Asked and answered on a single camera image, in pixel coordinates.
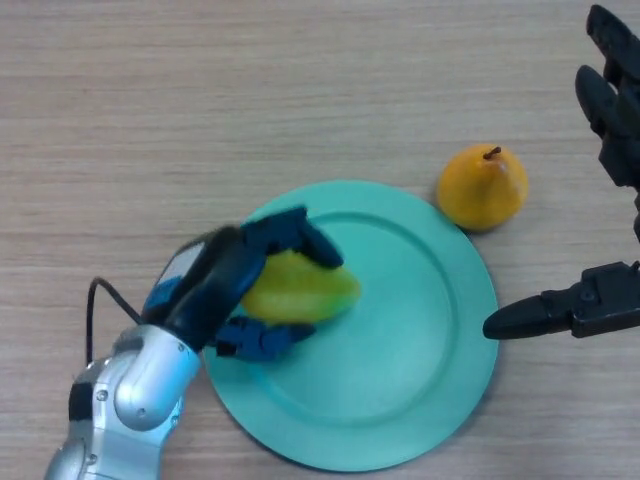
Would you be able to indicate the orange yellow pear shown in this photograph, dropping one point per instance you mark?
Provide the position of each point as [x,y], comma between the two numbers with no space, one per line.
[482,190]

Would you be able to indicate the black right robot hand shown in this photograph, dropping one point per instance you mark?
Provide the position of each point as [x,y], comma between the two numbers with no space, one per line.
[612,300]

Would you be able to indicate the yellow green starfruit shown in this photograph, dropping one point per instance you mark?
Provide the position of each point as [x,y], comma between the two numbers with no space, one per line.
[305,292]

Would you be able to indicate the teal green round plate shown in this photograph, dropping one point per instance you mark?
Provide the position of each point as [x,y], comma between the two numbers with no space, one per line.
[380,360]

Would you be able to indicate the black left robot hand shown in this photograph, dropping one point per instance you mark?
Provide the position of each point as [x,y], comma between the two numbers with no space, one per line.
[210,285]

